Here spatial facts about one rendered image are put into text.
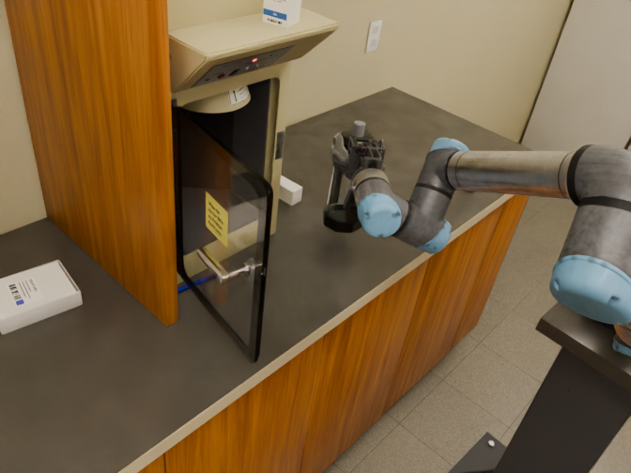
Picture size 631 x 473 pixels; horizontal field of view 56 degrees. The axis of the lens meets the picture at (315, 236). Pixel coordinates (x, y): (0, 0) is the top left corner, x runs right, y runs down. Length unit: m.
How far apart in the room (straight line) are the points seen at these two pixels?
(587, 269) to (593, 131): 3.21
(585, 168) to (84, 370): 0.93
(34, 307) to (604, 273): 1.02
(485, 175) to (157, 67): 0.57
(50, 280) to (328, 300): 0.59
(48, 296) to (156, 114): 0.50
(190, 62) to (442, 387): 1.83
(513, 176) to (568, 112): 3.05
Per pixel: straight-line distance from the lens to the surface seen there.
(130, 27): 0.97
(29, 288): 1.34
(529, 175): 1.01
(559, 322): 1.49
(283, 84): 1.29
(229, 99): 1.23
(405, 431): 2.33
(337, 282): 1.39
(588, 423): 1.67
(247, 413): 1.34
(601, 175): 0.91
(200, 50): 0.98
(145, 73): 0.97
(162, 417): 1.13
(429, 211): 1.14
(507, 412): 2.53
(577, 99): 4.03
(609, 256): 0.86
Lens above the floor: 1.86
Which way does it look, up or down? 37 degrees down
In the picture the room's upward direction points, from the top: 8 degrees clockwise
